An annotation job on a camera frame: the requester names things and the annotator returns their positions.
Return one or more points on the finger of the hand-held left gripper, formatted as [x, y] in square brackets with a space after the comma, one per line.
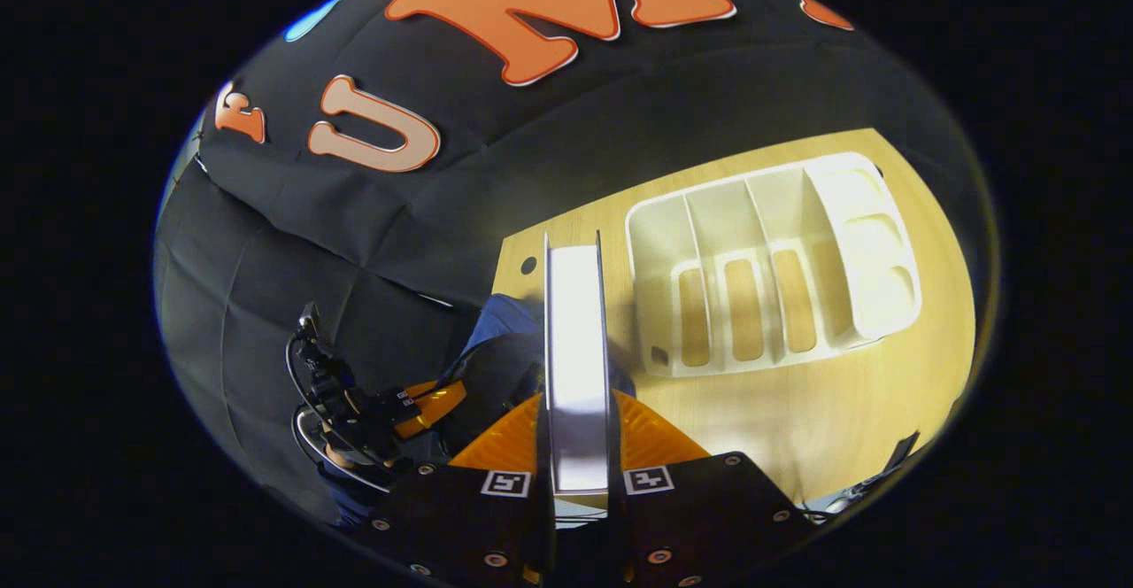
[438, 402]

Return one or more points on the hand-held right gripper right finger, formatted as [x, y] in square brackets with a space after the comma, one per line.
[699, 517]

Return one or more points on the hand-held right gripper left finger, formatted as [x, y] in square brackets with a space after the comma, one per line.
[460, 517]

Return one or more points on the blue schoolbag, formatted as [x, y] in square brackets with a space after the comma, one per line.
[500, 322]

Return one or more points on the grey cover book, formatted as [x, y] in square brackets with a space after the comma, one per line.
[577, 375]

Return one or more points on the white plastic bookshelf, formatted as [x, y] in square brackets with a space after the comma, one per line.
[779, 216]

